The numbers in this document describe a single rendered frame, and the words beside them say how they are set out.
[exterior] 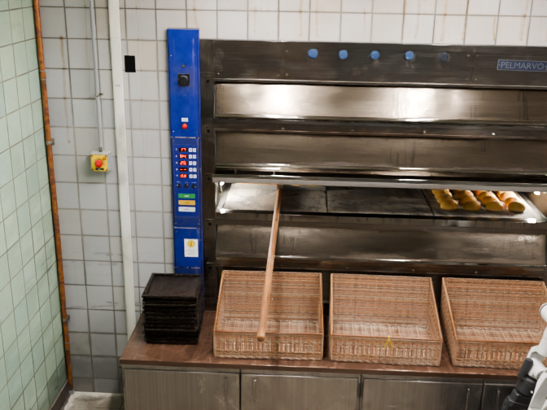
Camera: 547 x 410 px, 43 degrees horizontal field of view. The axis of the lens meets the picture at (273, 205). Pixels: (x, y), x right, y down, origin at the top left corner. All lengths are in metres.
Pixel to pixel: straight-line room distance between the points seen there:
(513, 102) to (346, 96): 0.84
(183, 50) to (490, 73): 1.54
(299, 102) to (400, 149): 0.58
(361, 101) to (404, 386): 1.45
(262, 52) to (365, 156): 0.76
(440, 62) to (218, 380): 1.95
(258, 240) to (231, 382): 0.79
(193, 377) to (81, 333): 0.92
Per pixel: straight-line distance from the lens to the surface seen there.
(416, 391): 3.69
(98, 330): 4.29
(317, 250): 3.87
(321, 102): 3.65
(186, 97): 3.67
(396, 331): 3.93
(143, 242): 3.97
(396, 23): 3.62
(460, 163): 3.79
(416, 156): 3.75
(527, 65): 3.79
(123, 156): 3.82
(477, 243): 3.99
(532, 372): 3.35
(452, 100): 3.73
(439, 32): 3.66
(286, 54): 3.63
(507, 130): 3.82
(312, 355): 3.61
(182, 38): 3.63
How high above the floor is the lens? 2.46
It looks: 19 degrees down
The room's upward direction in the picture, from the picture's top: 1 degrees clockwise
